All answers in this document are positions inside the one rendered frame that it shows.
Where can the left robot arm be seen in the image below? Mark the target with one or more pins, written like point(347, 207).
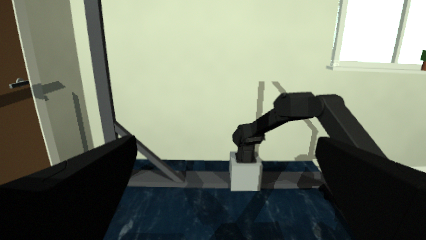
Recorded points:
point(329, 109)

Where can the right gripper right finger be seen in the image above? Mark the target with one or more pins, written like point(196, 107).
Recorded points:
point(380, 199)

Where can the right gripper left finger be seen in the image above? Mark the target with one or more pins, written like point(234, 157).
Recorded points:
point(72, 200)

